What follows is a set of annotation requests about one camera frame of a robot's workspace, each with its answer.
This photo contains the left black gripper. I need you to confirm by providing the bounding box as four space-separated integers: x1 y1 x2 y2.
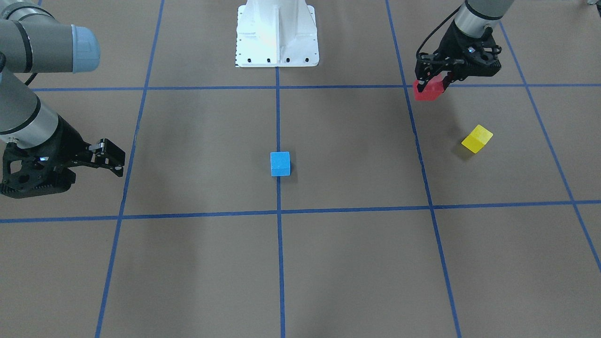
415 22 475 92

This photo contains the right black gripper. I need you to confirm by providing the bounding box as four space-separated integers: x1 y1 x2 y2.
28 115 126 177

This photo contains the red cube block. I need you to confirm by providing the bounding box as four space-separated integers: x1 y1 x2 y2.
413 74 445 101

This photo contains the blue cube block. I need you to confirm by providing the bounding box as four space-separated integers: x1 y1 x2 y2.
270 151 292 177

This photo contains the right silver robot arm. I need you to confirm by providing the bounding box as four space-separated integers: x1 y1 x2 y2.
1 0 125 184

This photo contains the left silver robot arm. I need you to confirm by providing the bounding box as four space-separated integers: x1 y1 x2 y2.
413 0 513 100

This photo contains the yellow cube block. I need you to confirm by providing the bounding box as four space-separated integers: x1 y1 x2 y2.
460 124 493 154

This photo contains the black camera cable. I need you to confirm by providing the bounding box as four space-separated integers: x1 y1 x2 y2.
416 4 465 59

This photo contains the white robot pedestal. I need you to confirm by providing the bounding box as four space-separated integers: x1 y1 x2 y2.
235 0 320 67

